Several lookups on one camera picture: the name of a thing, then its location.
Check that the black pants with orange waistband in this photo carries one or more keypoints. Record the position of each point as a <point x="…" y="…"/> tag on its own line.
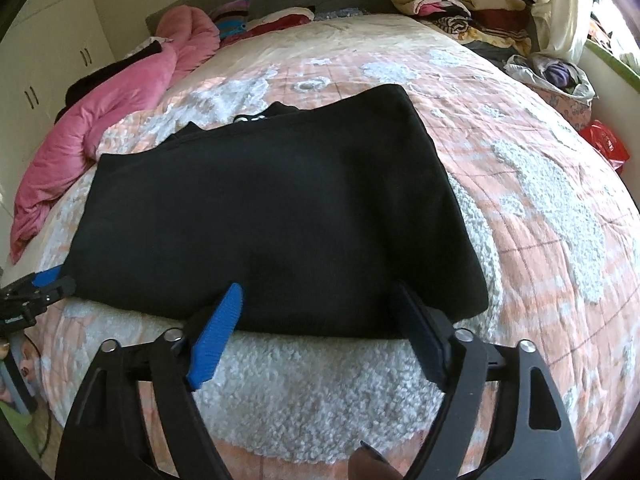
<point x="275" y="200"/>

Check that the white curtain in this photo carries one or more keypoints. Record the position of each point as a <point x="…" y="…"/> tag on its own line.
<point x="562" y="5"/>

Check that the white wardrobe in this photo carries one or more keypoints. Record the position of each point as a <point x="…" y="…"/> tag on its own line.
<point x="50" y="50"/>

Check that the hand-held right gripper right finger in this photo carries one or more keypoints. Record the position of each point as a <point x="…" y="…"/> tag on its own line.
<point x="425" y="340"/>

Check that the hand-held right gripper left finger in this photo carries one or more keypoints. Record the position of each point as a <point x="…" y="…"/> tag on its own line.
<point x="215" y="340"/>

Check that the pink quilt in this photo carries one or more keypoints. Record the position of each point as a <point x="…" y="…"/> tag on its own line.
<point x="100" y="120"/>

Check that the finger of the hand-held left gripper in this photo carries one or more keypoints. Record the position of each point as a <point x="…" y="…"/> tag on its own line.
<point x="47" y="276"/>

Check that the red cloth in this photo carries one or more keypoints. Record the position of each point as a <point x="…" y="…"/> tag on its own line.
<point x="272" y="25"/>

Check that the black cloth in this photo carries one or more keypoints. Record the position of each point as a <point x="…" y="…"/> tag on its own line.
<point x="110" y="70"/>

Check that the red plastic bag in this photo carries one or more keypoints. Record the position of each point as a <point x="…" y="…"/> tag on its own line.
<point x="606" y="142"/>

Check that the blue floral pillow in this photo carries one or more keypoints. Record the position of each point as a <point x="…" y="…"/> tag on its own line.
<point x="340" y="11"/>

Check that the pile of folded clothes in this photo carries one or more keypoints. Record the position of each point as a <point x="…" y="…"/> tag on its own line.
<point x="475" y="5"/>

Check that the striped cloth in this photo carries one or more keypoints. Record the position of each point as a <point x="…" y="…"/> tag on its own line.
<point x="232" y="15"/>

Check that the white plastic bag of clothes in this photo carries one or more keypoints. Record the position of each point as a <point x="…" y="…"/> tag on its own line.
<point x="550" y="72"/>

